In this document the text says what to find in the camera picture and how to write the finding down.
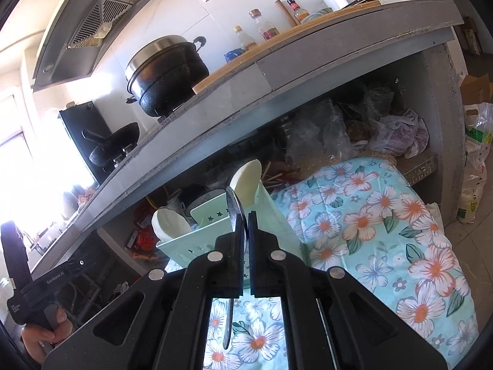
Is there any brown cap sauce bottle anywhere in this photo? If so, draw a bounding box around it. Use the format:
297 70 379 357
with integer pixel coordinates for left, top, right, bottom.
248 9 282 41

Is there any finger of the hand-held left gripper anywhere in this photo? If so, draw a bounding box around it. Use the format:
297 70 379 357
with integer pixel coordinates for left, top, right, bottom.
65 253 99 277

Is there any black wok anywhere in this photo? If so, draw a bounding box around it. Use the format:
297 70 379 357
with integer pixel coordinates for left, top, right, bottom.
82 122 140 167

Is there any white plastic spoon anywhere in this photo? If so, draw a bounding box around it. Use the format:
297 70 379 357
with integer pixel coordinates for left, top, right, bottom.
151 207 191 244

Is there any red cap seasoning bottle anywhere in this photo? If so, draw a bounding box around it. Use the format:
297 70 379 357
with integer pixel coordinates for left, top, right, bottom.
287 0 311 24

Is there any black panel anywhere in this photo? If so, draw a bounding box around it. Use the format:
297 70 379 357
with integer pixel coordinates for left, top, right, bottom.
59 100 109 183

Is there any grey concrete kitchen counter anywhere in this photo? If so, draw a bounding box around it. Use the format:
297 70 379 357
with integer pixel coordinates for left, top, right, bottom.
29 0 467 278

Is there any small bowl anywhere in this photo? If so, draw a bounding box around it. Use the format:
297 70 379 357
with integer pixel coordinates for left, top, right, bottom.
302 8 334 23

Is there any person's left hand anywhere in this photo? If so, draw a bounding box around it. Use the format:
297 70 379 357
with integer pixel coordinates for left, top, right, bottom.
21 304 74 363

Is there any blue packet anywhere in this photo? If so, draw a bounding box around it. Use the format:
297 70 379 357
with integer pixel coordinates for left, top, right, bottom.
224 48 247 65

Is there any yellow cap clear bottle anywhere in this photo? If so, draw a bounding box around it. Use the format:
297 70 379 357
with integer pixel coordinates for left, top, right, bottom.
233 26 257 51

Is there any plastic rice bag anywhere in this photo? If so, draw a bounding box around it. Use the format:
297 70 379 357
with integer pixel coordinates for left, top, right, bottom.
458 102 493 224

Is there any purple plastic bag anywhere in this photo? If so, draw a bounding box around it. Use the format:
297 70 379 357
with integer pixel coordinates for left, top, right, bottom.
375 109 430 158

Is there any wooden rolling pin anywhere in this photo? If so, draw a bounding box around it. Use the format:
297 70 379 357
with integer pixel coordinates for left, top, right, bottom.
275 0 299 27

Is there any white rice paddle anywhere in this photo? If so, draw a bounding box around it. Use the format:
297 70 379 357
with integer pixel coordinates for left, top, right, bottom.
230 159 263 206

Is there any green perforated utensil holder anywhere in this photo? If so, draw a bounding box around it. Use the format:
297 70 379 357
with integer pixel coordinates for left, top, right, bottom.
156 179 309 290

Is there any black cooking pot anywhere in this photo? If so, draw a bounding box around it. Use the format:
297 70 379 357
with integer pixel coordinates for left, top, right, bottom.
124 35 210 118

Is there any large metal spoon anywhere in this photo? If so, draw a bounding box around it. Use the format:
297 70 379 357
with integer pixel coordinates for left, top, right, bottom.
222 186 246 350

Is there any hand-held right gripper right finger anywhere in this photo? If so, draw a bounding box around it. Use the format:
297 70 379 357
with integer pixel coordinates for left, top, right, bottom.
248 211 449 370

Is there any cardboard box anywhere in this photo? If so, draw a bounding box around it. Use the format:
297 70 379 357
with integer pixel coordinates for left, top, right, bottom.
460 74 493 105

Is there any steel range hood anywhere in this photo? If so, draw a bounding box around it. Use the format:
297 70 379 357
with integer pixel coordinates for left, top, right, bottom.
33 0 176 93

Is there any crumpled clear plastic bag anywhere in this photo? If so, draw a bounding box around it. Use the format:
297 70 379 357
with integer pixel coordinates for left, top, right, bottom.
287 100 357 162

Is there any wooden cutting board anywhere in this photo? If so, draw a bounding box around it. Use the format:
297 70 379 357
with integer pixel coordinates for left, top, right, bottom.
193 0 382 95

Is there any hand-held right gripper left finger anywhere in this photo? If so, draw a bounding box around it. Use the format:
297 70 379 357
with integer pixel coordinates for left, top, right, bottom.
40 211 247 370

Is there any red snack packet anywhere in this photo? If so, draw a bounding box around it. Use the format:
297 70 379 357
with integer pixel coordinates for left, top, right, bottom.
129 208 170 259

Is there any floral blue blanket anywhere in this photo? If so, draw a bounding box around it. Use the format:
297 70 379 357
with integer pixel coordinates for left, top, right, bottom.
165 156 480 370

